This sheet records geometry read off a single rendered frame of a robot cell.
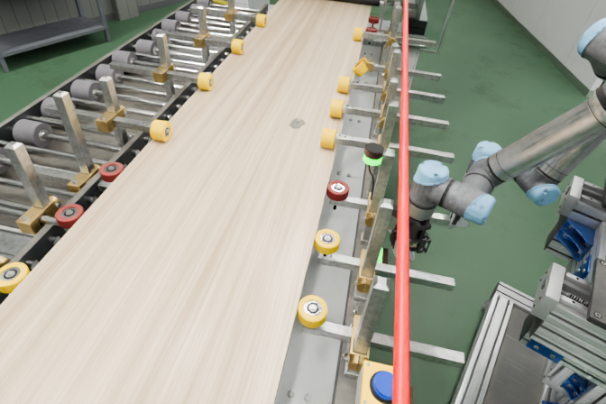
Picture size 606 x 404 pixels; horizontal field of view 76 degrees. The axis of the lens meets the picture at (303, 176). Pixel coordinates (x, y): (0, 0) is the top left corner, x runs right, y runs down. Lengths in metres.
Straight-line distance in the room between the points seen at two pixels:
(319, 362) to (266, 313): 0.33
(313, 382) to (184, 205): 0.68
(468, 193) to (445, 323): 1.37
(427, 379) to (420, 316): 0.32
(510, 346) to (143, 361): 1.57
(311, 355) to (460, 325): 1.14
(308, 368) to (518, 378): 1.01
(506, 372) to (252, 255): 1.26
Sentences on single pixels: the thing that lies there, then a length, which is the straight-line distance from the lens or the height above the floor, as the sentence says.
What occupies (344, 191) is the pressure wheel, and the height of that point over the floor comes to 0.91.
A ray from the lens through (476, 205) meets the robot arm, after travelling 0.99.
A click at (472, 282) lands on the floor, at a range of 2.51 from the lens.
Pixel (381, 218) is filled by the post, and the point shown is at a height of 1.09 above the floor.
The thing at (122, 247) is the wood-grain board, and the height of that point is 0.90.
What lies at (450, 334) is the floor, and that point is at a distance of 2.27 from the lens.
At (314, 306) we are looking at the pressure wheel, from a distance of 1.08.
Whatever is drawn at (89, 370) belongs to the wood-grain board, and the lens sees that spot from 1.09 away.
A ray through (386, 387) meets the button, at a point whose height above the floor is 1.23.
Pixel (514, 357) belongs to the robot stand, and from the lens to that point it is 2.08.
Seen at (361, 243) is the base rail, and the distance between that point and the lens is 1.52.
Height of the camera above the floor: 1.83
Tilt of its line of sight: 40 degrees down
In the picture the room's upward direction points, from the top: 5 degrees clockwise
